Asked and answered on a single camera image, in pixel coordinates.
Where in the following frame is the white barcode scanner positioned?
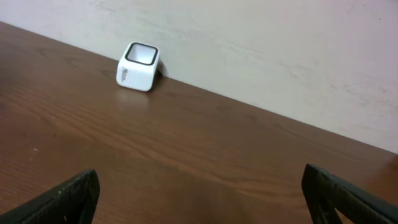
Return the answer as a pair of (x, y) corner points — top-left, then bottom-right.
(116, 42), (160, 91)

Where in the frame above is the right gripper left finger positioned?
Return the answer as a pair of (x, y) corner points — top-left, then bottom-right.
(1, 169), (100, 224)

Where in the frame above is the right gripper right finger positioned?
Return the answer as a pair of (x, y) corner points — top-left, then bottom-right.
(301, 164), (397, 224)

